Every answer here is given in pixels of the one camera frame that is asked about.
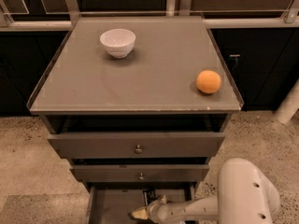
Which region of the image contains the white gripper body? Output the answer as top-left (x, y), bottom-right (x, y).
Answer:
top-left (146, 201), bottom-right (169, 224)

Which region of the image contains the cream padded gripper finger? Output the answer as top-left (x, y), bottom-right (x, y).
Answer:
top-left (153, 195), bottom-right (167, 203)
top-left (131, 206), bottom-right (149, 219)

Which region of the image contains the black rxbar chocolate bar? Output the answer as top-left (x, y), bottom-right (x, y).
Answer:
top-left (143, 189), bottom-right (157, 204)

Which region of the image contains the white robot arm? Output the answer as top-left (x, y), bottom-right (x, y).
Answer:
top-left (132, 158), bottom-right (280, 224)

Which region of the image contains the grey bottom drawer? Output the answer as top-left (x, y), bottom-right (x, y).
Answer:
top-left (86, 183), bottom-right (194, 224)

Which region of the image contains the grey drawer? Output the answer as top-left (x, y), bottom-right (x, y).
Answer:
top-left (70, 164), bottom-right (209, 183)
top-left (48, 132), bottom-right (225, 159)
top-left (86, 183), bottom-right (194, 224)

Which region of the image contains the top drawer metal knob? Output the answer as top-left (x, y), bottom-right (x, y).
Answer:
top-left (135, 145), bottom-right (143, 154)

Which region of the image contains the grey top drawer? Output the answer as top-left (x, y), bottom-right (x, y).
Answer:
top-left (48, 132), bottom-right (225, 159)

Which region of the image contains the grey middle drawer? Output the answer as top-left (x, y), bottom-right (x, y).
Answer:
top-left (70, 164), bottom-right (209, 183)

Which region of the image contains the grey drawer cabinet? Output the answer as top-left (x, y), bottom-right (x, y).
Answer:
top-left (26, 15), bottom-right (244, 224)

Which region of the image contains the orange fruit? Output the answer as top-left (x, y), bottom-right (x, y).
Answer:
top-left (196, 70), bottom-right (221, 94)

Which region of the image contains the white pole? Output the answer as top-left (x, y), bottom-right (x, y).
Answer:
top-left (275, 79), bottom-right (299, 124)

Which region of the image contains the white ceramic bowl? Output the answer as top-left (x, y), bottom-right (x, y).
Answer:
top-left (100, 29), bottom-right (135, 59)

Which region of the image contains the dark background cabinet handle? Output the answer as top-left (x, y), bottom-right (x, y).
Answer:
top-left (229, 54), bottom-right (241, 58)

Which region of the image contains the white horizontal rail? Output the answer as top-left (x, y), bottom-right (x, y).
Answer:
top-left (0, 17), bottom-right (299, 32)

